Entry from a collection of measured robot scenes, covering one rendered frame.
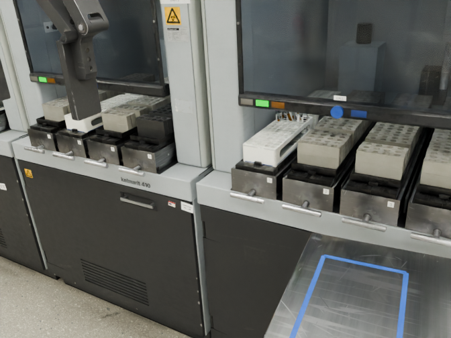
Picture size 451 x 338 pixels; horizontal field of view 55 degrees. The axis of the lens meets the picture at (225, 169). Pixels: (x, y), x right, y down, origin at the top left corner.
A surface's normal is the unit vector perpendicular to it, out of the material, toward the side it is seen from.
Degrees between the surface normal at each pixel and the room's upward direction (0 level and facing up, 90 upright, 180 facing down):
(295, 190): 90
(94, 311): 0
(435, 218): 90
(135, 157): 90
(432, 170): 90
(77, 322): 0
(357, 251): 0
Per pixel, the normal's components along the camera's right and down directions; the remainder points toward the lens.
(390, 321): -0.05, -0.90
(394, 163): -0.51, 0.39
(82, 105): 0.87, 0.17
